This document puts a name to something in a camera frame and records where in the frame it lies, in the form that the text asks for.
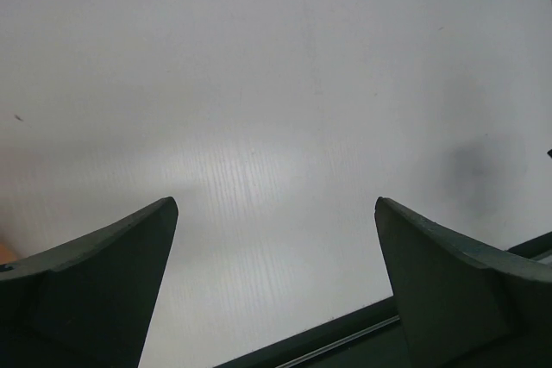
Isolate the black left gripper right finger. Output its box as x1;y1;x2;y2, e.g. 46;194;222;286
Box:
374;197;551;367

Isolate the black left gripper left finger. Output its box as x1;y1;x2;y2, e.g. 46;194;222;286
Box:
1;197;179;367

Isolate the black table edge rail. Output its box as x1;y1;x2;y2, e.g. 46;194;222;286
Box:
216;231;551;367

